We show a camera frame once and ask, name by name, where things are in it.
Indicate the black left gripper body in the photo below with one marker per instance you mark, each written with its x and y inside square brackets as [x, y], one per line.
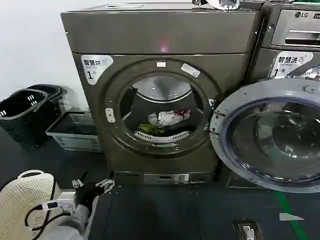
[87, 195]

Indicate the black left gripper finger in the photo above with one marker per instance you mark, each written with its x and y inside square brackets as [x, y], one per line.
[106, 185]
[78, 183]

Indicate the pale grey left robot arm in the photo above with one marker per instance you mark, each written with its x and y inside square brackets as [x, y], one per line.
[72, 220]

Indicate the grey slotted plastic crate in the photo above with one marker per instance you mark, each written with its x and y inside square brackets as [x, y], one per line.
[75, 140]

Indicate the cream perforated laundry basket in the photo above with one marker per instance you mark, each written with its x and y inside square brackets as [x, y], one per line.
[17, 200]

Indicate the green garment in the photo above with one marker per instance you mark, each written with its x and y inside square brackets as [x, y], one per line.
[148, 128]

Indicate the black plastic laundry basket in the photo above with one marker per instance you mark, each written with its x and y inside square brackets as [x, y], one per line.
[53, 91]
[17, 117]

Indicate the red and white garment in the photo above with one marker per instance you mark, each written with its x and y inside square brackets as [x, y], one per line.
[183, 113]

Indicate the round glass dryer door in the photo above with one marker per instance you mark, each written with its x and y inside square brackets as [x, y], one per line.
[232, 160]

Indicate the metal floor socket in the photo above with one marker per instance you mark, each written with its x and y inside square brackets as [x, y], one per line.
[247, 231]

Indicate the grey front-loading dryer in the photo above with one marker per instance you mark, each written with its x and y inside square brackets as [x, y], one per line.
[160, 37]

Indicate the white floor tape piece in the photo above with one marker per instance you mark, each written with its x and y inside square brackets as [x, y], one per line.
[291, 216]

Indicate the green floor tape line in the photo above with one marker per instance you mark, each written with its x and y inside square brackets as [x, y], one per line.
[292, 212]

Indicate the grey washing machine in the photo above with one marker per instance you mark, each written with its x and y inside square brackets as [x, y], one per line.
[280, 30]

